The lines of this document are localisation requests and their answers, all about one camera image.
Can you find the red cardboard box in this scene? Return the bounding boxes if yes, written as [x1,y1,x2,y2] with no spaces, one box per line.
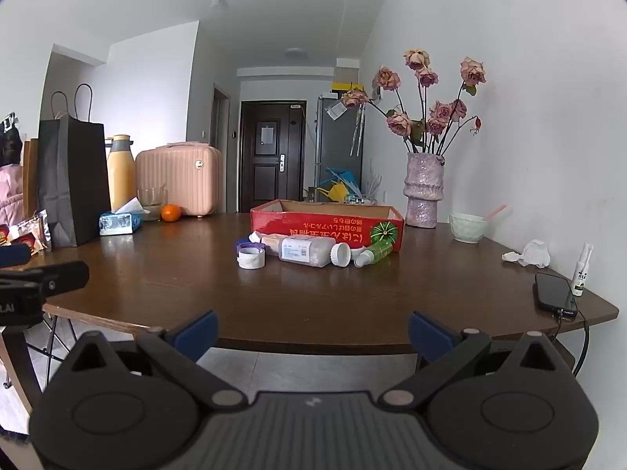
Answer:
[250,199,406,253]

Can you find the pink clothing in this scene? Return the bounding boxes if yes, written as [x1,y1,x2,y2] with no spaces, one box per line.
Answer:
[0,165,25,229]

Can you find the white dried twigs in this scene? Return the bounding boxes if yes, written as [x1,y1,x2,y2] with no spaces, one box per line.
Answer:
[364,159,383,197]

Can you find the white ribbed bottle cap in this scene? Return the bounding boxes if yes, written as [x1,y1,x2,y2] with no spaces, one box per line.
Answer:
[330,243,354,268]

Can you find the black smartphone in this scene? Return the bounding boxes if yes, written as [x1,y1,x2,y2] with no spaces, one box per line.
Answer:
[534,271,579,316]

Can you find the dark brown door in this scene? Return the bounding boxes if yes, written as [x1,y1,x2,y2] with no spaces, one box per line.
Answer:
[238,100,308,213]

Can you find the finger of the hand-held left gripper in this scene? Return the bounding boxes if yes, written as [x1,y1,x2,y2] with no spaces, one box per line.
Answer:
[0,243,32,268]
[0,260,90,300]

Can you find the black charging cable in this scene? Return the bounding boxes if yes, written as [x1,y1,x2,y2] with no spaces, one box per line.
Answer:
[553,309,592,379]

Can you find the white labelled plastic bottle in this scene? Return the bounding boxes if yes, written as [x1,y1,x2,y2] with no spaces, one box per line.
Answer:
[265,235,334,269]

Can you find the clear glass cup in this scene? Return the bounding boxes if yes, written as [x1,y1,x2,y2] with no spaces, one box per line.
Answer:
[136,187,169,222]

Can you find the blue tissue pack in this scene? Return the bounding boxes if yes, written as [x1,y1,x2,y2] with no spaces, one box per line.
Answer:
[98,197,144,236]

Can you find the grey refrigerator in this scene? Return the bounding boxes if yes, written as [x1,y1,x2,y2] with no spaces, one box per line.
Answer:
[314,95,364,202]

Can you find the small white spray bottle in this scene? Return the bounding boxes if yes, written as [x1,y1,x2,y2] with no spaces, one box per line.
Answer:
[571,243,594,298]

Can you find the black paper bag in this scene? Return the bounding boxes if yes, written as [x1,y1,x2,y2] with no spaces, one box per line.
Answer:
[37,83,113,248]

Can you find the pink ceramic vase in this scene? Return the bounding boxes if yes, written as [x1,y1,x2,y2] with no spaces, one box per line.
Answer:
[403,152,446,229]

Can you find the snack packets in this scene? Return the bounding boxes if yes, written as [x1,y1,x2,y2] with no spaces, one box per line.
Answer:
[0,210,53,258]

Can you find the blue yellow plastic item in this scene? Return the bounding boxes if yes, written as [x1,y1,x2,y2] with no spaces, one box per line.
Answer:
[315,166,364,203]

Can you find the dark hanging clothing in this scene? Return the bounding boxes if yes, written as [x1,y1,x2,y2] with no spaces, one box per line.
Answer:
[0,114,23,168]

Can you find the pale green bowl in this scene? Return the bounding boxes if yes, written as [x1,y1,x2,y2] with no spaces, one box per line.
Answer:
[449,213,490,244]

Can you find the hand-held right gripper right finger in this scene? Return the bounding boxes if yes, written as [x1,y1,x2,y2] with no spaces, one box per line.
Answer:
[379,310,569,412]

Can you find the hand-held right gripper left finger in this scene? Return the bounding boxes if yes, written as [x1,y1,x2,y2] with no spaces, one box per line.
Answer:
[61,310,248,412]

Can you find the yellow thermos jug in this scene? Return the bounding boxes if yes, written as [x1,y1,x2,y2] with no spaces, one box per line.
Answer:
[106,134,137,213]

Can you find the crumpled white tissue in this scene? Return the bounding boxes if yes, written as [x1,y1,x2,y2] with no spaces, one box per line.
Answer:
[502,239,551,269]

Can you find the pink suitcase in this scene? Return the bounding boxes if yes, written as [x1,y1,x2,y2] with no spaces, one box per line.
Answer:
[135,141,223,219]

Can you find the dried pink roses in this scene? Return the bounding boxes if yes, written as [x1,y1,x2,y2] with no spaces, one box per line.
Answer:
[340,49,487,157]

